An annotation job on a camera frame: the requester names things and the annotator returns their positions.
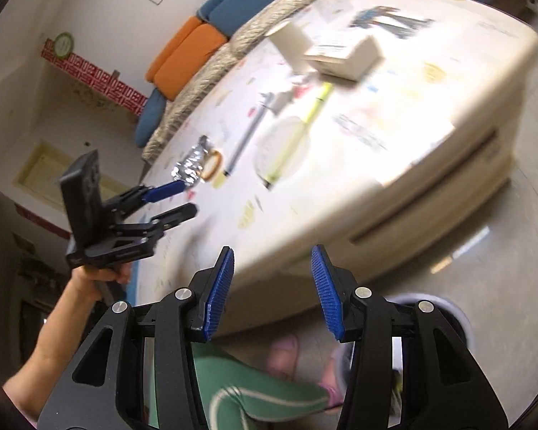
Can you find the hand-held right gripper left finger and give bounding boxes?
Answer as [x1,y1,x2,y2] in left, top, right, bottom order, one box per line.
[38,246,235,430]

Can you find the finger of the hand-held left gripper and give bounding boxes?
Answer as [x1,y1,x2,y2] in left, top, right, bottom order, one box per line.
[117,180,187,215]
[119,203,198,243]

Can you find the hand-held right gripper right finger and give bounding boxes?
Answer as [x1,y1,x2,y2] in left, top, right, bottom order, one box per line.
[311,245,507,430]

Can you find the silver foil wrapper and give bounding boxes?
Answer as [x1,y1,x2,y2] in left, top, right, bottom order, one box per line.
[173,135,213,187]

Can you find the gray pen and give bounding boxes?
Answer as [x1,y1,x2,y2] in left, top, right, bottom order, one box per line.
[223,94,275,178]

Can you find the clear plastic lid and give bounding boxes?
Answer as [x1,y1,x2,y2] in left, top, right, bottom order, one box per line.
[253,116,312,184]

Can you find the white tissue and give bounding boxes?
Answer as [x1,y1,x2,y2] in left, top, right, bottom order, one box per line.
[260,90,297,116]

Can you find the yellow pen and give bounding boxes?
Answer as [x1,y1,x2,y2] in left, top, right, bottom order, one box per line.
[264,83,335,190]

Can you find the white cardboard box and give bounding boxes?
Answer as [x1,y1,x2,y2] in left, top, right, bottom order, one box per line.
[304,33,383,82]

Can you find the person's left forearm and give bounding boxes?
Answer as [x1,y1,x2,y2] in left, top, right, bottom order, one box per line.
[2,278,102,417]

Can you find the person's left hand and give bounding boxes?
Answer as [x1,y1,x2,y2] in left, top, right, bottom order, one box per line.
[69,261,133,303]

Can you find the pale yellow door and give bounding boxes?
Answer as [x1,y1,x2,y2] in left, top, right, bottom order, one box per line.
[13,141,131,200]

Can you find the blue sofa bolster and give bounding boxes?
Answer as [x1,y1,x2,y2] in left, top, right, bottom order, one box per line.
[134,87,169,148]

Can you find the pink slipper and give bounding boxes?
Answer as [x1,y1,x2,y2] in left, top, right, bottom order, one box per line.
[318,345,356,410]
[266,334,301,381]

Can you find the person's leg green pants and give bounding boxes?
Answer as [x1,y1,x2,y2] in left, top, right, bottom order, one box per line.
[148,340,341,430]

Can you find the orange sofa cushion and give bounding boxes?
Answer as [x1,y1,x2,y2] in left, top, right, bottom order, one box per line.
[146,15,202,82]
[155,22,229,101]

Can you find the cream coffee table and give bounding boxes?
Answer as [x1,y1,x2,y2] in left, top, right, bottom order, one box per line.
[130,0,538,338]

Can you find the sofa with beige quilted cover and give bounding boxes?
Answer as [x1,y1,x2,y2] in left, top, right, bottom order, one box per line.
[134,0,525,162]

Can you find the red patterned wall decal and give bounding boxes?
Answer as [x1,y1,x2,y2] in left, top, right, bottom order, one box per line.
[40,38,150,117]

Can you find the green round wall clock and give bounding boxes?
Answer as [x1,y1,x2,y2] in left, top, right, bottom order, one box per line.
[54,31,75,59]

